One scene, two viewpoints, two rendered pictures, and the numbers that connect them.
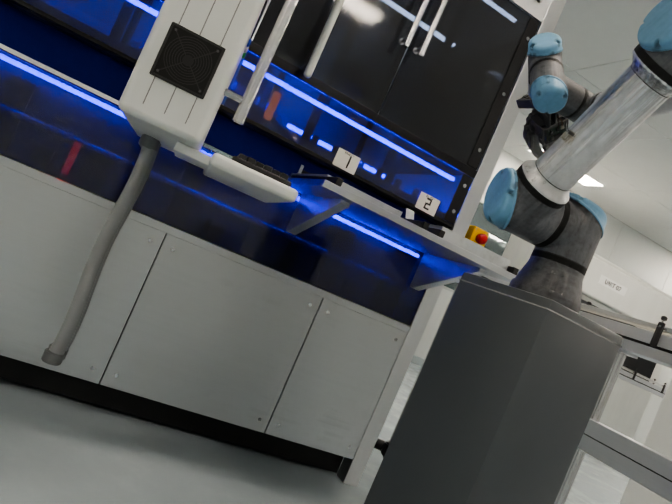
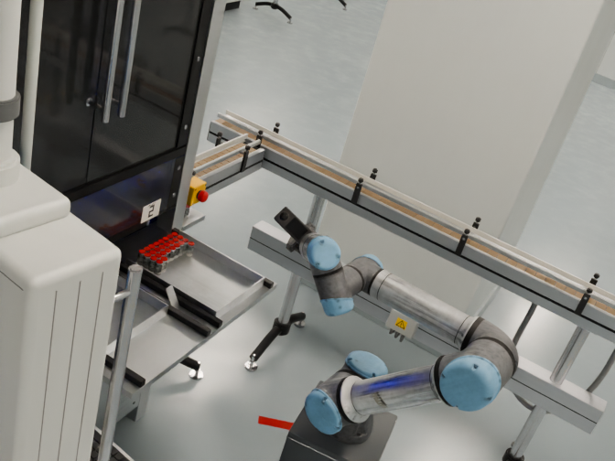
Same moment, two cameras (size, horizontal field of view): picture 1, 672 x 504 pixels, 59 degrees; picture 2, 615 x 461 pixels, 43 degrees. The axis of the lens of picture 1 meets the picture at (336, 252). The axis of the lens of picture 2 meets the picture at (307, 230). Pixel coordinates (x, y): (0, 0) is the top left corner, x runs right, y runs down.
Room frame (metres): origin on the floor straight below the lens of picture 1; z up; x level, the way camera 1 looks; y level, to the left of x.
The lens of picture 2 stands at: (0.30, 0.91, 2.28)
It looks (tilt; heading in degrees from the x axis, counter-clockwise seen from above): 30 degrees down; 314
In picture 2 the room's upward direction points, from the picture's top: 16 degrees clockwise
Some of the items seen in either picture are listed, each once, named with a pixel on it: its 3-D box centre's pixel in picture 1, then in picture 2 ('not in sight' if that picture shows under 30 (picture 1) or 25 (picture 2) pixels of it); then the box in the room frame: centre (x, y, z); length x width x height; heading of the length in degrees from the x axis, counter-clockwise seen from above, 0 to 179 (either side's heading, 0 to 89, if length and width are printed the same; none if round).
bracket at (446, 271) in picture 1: (445, 279); not in sight; (1.96, -0.37, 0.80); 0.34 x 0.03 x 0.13; 23
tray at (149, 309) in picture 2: (341, 196); (91, 300); (1.87, 0.05, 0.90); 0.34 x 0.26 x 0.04; 23
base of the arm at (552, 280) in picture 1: (550, 281); (350, 410); (1.27, -0.44, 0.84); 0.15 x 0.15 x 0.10
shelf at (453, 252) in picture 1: (392, 228); (148, 295); (1.87, -0.13, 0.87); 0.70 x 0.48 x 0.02; 113
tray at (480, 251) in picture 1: (444, 242); (196, 273); (1.89, -0.30, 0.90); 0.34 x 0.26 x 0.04; 22
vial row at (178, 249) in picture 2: not in sight; (168, 254); (2.00, -0.26, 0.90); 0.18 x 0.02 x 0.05; 112
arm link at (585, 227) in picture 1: (569, 230); (361, 380); (1.26, -0.44, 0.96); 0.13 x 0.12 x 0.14; 107
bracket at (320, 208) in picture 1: (315, 218); not in sight; (1.76, 0.10, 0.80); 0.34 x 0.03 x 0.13; 23
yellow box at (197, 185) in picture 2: (473, 237); (190, 189); (2.20, -0.45, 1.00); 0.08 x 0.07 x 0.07; 23
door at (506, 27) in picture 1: (462, 67); (153, 67); (2.06, -0.14, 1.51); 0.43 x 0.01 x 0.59; 113
